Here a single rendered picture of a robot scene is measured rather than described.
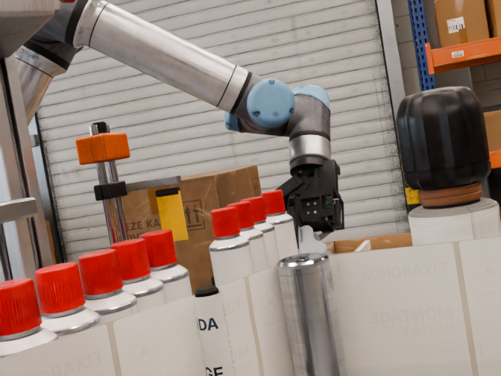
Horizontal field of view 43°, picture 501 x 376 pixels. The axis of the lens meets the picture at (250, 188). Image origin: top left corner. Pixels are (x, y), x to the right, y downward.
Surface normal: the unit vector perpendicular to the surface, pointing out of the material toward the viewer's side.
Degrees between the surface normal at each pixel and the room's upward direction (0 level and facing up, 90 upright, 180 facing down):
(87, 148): 90
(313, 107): 65
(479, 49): 90
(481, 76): 90
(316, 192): 60
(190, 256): 90
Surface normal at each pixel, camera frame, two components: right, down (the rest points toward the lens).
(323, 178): -0.39, -0.40
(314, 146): 0.10, -0.42
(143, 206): -0.29, 0.10
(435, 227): -0.64, 0.18
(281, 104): 0.14, 0.03
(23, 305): 0.67, -0.07
